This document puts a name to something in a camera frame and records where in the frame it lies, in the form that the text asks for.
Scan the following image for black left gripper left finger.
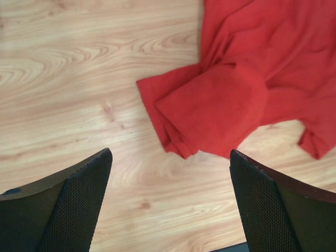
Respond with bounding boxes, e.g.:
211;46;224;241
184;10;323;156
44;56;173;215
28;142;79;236
38;148;112;251

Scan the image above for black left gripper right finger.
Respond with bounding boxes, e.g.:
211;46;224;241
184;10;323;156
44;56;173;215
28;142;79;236
229;150;301;251

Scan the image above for red t-shirt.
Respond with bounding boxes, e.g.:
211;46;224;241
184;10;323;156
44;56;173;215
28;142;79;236
136;1;335;159

